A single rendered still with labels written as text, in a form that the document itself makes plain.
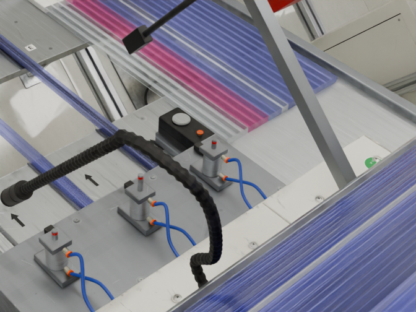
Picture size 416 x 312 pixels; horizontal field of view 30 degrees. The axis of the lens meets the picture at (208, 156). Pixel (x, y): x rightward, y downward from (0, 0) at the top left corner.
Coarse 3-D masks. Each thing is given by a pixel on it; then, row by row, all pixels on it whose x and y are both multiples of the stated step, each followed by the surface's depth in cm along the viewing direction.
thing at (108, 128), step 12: (0, 36) 119; (12, 48) 117; (24, 60) 115; (36, 72) 113; (48, 72) 113; (48, 84) 112; (60, 84) 111; (60, 96) 111; (72, 96) 110; (84, 108) 108; (96, 120) 106; (108, 132) 105; (144, 156) 101
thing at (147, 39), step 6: (138, 30) 93; (126, 36) 95; (132, 36) 94; (138, 36) 93; (150, 36) 94; (126, 42) 96; (132, 42) 95; (138, 42) 94; (144, 42) 93; (126, 48) 96; (132, 48) 95; (138, 48) 95
